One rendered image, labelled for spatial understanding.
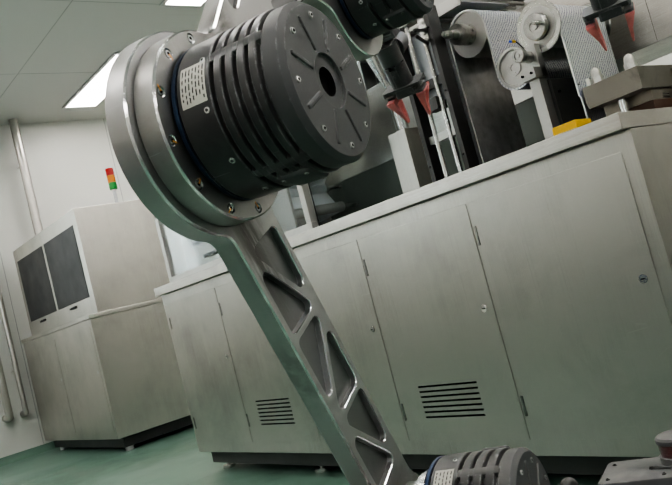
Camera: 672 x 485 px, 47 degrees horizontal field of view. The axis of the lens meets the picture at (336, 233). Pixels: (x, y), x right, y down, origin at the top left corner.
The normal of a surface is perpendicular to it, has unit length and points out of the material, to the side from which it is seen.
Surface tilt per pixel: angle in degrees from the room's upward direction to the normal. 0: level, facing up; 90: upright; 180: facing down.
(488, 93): 90
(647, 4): 90
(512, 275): 90
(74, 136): 90
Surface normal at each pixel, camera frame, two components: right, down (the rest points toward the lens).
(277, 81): -0.44, 0.16
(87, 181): 0.60, -0.22
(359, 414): 0.84, -0.25
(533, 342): -0.76, 0.15
